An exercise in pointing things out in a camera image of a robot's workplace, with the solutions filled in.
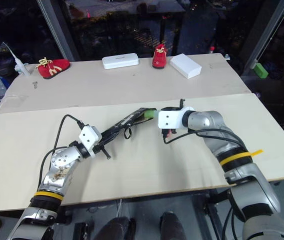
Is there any white rectangular box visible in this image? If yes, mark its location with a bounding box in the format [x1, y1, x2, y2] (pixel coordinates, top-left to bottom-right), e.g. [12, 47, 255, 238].
[169, 52, 203, 80]

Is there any red shoe with yellow laces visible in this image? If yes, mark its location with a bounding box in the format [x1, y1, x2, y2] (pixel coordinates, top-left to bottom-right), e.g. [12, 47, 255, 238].
[152, 43, 168, 69]
[37, 56, 71, 80]

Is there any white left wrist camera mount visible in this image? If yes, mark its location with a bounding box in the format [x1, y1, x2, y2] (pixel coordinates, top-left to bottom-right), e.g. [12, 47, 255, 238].
[78, 125, 103, 159]

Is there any dark rounded shape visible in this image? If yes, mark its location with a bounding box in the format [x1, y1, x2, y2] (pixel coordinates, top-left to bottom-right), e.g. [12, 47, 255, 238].
[98, 216, 137, 240]
[159, 211, 187, 240]

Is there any white rounded case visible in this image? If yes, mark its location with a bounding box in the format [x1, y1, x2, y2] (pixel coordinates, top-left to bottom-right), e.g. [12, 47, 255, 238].
[102, 52, 140, 70]

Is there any yellow zip tie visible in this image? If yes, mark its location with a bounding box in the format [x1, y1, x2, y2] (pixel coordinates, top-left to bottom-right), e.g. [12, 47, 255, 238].
[219, 148, 264, 166]

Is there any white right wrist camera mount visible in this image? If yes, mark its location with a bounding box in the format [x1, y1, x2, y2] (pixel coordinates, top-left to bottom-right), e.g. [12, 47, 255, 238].
[157, 106, 196, 130]

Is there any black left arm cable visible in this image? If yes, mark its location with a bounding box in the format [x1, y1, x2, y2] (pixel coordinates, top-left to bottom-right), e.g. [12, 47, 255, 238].
[38, 114, 85, 189]

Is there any grey metal window post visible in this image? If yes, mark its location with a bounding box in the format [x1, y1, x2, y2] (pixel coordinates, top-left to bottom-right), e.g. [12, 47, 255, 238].
[35, 0, 80, 62]
[241, 0, 284, 76]

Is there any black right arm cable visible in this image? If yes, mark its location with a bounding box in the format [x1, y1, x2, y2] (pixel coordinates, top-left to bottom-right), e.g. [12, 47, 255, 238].
[162, 127, 248, 154]

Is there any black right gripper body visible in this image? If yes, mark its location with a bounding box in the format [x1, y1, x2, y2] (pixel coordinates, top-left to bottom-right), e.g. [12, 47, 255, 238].
[160, 127, 179, 145]

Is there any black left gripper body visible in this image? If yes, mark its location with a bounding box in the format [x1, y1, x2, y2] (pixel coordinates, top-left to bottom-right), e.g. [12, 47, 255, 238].
[92, 141, 104, 155]

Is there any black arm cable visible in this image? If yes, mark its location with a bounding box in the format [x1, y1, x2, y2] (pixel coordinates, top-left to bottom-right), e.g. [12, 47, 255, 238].
[38, 114, 85, 189]
[162, 127, 248, 154]

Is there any small green block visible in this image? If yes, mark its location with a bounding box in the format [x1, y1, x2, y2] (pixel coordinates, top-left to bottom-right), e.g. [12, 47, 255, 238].
[142, 109, 158, 119]

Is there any black grid pouch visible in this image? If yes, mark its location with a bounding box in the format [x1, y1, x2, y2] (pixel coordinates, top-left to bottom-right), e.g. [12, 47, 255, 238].
[98, 107, 158, 149]

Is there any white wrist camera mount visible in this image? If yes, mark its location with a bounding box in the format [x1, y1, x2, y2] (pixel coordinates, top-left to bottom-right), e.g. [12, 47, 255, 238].
[78, 125, 103, 159]
[157, 106, 196, 130]

